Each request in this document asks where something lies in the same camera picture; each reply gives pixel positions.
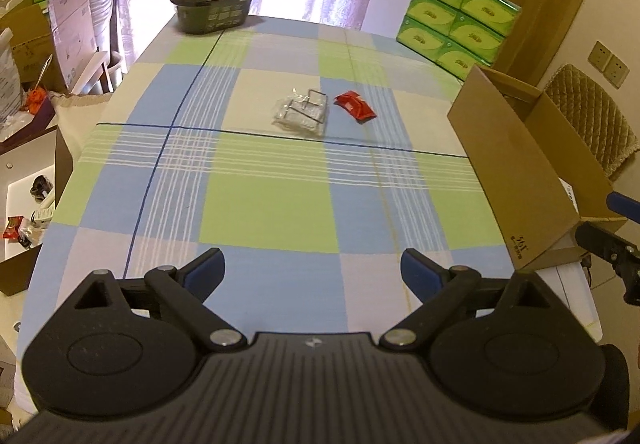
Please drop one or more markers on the checkered tablecloth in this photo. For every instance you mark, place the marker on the checkered tablecloth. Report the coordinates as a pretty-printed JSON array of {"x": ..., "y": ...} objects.
[{"x": 186, "y": 157}]

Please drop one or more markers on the clear bag with metal hook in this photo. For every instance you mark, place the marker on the clear bag with metal hook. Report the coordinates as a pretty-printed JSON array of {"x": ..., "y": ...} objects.
[{"x": 303, "y": 113}]

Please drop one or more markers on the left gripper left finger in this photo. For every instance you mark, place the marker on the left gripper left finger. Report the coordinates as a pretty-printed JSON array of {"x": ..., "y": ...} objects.
[{"x": 181, "y": 292}]

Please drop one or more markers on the pink paper box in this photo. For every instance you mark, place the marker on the pink paper box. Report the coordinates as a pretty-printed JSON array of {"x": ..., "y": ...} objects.
[{"x": 73, "y": 37}]

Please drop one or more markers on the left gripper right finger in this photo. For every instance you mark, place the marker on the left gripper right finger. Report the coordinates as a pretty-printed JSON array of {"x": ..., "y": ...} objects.
[{"x": 441, "y": 291}]

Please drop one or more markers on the brown cardboard box with white insert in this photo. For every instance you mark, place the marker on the brown cardboard box with white insert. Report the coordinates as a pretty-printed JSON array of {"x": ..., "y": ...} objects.
[{"x": 32, "y": 44}]

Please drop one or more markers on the large cardboard box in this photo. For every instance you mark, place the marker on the large cardboard box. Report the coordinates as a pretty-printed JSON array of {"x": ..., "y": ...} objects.
[{"x": 540, "y": 178}]

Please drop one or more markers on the green tissue pack stack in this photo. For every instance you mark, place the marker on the green tissue pack stack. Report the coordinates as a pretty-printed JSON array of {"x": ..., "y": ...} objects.
[{"x": 458, "y": 34}]

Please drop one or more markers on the red snack packet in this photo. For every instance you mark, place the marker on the red snack packet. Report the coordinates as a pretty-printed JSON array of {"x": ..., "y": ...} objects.
[{"x": 358, "y": 108}]

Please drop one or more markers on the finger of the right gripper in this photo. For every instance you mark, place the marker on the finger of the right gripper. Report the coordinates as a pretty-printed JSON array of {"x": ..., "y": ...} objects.
[
  {"x": 624, "y": 205},
  {"x": 623, "y": 256}
]

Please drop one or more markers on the crumpled silver foil bag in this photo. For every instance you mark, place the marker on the crumpled silver foil bag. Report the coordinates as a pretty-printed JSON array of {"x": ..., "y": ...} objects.
[{"x": 11, "y": 91}]

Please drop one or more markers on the white side shelf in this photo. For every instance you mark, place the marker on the white side shelf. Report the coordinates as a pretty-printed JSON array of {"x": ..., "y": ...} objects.
[{"x": 44, "y": 154}]

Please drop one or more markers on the quilted chair back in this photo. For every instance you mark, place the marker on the quilted chair back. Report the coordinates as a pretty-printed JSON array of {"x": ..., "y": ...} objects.
[{"x": 596, "y": 118}]

